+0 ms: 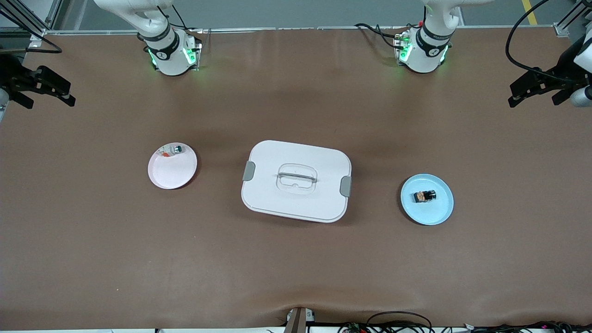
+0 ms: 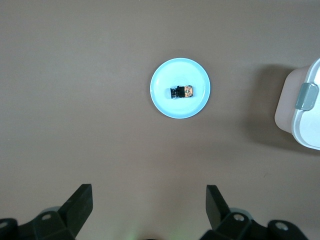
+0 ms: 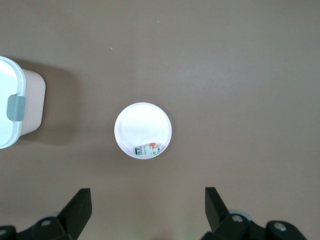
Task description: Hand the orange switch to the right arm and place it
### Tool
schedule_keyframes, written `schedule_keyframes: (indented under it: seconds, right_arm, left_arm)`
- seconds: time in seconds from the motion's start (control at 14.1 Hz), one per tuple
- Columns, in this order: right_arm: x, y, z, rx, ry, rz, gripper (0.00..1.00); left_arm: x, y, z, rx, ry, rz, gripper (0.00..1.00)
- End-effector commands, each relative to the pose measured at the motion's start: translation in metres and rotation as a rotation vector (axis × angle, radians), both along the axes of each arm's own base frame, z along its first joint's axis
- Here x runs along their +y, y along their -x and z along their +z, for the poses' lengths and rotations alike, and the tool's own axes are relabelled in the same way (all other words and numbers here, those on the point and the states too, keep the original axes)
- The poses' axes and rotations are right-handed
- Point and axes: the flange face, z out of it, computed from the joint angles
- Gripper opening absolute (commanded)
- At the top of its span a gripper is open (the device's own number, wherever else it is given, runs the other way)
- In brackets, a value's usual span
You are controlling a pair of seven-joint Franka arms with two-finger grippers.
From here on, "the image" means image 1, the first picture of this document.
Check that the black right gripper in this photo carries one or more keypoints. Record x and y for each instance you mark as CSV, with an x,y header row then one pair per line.
x,y
14,77

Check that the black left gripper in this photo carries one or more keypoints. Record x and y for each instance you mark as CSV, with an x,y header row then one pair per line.
x,y
561,74

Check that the pink round plate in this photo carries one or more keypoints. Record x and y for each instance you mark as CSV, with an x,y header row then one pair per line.
x,y
173,173

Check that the light blue round plate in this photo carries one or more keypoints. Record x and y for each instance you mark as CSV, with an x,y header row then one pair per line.
x,y
428,212

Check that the grey box latch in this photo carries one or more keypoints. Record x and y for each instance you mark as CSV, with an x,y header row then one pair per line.
x,y
249,171
345,186

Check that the white plastic storage box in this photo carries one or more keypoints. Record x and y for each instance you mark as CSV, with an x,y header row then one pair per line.
x,y
296,203

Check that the brown table mat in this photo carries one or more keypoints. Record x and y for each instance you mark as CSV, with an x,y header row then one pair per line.
x,y
296,268

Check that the aluminium frame post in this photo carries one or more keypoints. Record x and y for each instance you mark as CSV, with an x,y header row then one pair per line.
x,y
560,30
54,14

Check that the clear switch with red part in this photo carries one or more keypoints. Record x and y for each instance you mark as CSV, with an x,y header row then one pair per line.
x,y
164,152

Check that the white switch with green cap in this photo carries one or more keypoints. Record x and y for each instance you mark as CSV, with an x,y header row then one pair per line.
x,y
178,149

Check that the silver table edge rail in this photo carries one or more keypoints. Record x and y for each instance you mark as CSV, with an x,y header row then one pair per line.
x,y
277,29

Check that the grey metal edge bracket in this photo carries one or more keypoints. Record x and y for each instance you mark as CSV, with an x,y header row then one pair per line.
x,y
296,321

